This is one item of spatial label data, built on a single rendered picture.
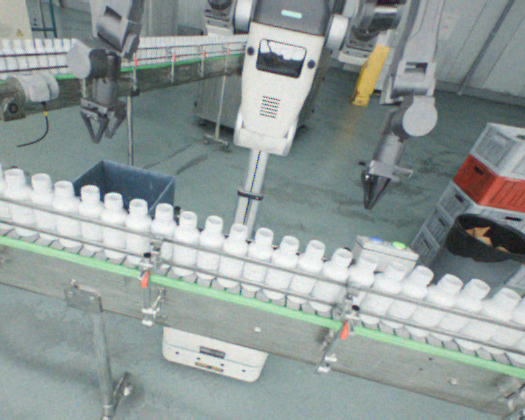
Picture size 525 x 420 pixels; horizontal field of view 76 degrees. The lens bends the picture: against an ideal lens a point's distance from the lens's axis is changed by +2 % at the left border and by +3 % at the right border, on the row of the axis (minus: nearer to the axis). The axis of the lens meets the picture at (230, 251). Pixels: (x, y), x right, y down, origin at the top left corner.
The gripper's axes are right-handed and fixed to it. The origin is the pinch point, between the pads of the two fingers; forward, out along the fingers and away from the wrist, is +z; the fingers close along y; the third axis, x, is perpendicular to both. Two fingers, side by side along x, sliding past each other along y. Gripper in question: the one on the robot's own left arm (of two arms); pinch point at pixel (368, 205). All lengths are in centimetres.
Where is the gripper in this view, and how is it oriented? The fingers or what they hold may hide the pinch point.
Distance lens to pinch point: 80.3
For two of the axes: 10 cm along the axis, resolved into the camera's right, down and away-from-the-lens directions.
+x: -1.9, -3.3, 9.2
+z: -2.2, 9.3, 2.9
